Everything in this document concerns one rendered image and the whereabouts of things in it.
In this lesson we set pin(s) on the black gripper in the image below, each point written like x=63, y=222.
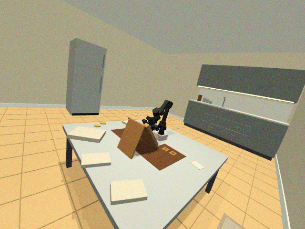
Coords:
x=152, y=125

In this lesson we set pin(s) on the white flat card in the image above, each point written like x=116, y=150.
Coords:
x=197, y=165

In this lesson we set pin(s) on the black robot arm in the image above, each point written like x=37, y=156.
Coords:
x=157, y=112

